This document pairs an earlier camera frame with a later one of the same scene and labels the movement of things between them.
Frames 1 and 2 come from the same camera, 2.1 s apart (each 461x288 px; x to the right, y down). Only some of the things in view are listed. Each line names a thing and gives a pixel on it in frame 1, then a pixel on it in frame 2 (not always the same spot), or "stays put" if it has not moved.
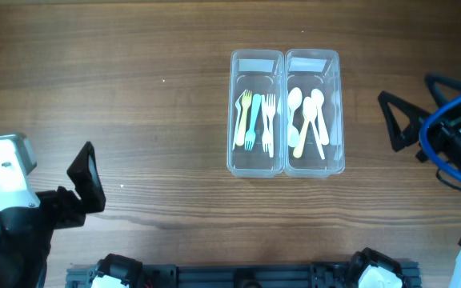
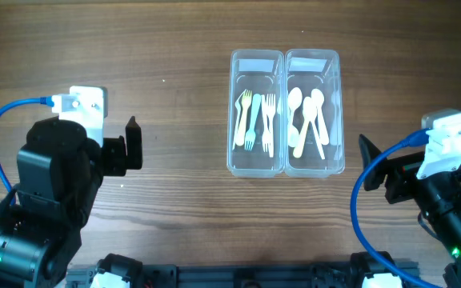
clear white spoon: x=294 y=101 stays put
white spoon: x=310 y=113 stays put
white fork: x=238 y=103 stays put
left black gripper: x=67 y=206 -> x=115 y=154
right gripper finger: x=398 y=139 -> x=375 y=175
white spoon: x=317 y=98 stays put
